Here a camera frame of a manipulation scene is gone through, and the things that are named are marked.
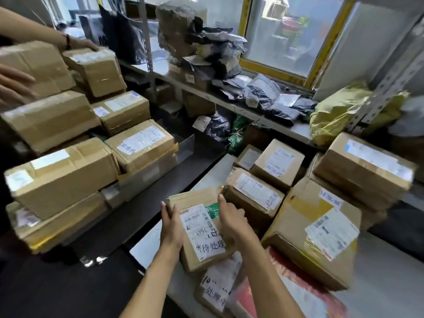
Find pile of grey mailer bags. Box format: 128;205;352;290
155;0;249;93

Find person's right forearm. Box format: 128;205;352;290
237;232;306;318

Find pile of grey plastic mailers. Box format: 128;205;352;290
212;73;318;126

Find green-taped cardboard box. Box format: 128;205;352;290
167;187;238;274

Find person's right hand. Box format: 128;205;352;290
217;194;257;245

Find person's left hand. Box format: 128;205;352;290
160;201;185;254

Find yellow framed window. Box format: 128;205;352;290
238;0;357;90

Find pile of cardboard parcels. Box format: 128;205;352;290
193;132;418;318
0;41;179;255

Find black plastic mailer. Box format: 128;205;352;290
193;112;231;143

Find black paper bags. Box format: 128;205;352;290
99;4;159;65

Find pink printed parcel box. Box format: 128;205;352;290
231;248;348;318

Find grey metal shelf rack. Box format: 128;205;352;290
346;16;424;212
117;0;315;146

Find crumpled grey plastic bag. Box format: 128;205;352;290
387;95;424;138

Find green plastic bag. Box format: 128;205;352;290
227;115;256;155

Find olive yellow bag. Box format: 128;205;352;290
310;82;410;148

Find person's left forearm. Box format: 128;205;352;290
119;244;182;318

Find small handwritten cardboard box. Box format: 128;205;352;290
390;135;424;184

